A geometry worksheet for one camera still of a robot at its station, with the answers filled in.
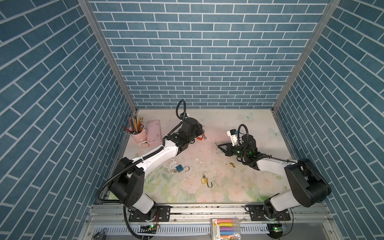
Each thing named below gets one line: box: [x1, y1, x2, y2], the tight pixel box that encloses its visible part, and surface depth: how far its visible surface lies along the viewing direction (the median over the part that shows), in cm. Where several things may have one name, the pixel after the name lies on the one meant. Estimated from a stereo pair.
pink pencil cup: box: [131, 129, 148, 143], surface depth 98 cm
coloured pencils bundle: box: [122, 116, 144, 134], surface depth 97 cm
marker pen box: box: [210, 217, 242, 240], surface depth 70 cm
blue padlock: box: [176, 164, 190, 173], surface depth 91 cm
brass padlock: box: [201, 173, 213, 189], surface depth 87 cm
